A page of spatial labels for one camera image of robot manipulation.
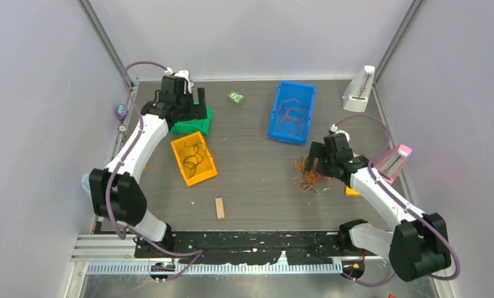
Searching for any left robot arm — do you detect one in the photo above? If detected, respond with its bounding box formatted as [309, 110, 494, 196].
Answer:
[88, 70, 207, 257]

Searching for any blue plastic bin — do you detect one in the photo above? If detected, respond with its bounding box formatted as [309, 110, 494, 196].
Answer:
[267, 81, 317, 145]

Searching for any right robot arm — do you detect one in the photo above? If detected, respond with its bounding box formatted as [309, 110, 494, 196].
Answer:
[305, 133, 456, 282]

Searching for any orange plastic bin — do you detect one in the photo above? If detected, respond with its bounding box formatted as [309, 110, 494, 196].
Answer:
[171, 132, 218, 187]

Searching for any red cable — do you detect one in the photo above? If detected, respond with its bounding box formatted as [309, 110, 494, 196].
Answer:
[274, 97, 310, 137]

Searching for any coloured cable bundle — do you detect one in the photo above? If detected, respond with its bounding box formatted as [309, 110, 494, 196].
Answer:
[292, 154, 334, 194]

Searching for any pink metronome box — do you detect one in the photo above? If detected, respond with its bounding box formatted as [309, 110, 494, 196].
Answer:
[374, 144, 412, 184]

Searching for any white metronome box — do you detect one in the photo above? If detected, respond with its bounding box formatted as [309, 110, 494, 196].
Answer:
[343, 65, 375, 112]

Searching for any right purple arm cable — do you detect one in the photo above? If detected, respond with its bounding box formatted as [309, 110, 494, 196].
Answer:
[333, 114, 462, 287]

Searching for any clear plastic bottle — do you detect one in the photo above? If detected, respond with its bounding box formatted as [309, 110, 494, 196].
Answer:
[81, 174, 91, 194]

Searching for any green plastic bin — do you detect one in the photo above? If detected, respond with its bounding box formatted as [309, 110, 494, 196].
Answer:
[170, 107, 213, 135]

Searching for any purple round toy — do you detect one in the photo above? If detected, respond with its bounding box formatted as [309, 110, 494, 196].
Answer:
[115, 104, 128, 120]

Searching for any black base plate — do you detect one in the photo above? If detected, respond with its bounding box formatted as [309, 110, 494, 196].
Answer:
[133, 230, 379, 266]

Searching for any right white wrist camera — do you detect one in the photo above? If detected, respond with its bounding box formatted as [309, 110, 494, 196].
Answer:
[329, 124, 351, 142]

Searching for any small wooden block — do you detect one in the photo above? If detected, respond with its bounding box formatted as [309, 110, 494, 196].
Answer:
[215, 197, 225, 219]

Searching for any green number tile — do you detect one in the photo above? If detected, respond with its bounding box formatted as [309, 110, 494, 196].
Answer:
[227, 91, 245, 106]

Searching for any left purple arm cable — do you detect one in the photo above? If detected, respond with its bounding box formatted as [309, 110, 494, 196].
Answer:
[105, 61, 202, 282]

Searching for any yellow triangle block right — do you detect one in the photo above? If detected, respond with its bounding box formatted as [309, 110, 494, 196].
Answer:
[344, 186, 361, 197]

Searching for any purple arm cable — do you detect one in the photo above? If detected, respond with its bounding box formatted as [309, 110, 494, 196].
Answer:
[105, 61, 202, 282]
[333, 114, 462, 287]

